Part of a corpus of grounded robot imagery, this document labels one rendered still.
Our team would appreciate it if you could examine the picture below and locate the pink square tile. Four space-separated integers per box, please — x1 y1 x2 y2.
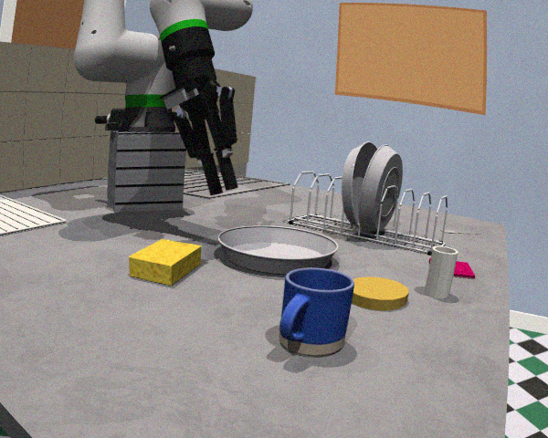
454 261 475 279

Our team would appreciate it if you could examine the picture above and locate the silver wire dish rack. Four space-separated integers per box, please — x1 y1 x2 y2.
288 172 448 256

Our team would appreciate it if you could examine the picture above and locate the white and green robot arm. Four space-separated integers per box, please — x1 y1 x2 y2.
74 0 253 132

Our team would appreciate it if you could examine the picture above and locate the yellow sponge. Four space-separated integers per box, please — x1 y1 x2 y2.
129 239 201 286

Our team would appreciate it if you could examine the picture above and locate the grey cup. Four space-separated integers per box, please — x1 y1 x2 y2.
425 246 458 298

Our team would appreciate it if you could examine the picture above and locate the cream ribbed draining mat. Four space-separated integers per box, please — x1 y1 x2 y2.
0 195 67 236

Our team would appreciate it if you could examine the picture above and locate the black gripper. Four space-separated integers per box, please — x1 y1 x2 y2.
170 54 238 195

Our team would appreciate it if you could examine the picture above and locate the yellow flat disc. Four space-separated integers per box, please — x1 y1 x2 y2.
352 277 409 310

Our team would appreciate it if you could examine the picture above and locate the blue ceramic mug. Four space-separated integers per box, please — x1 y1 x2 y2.
279 268 354 357

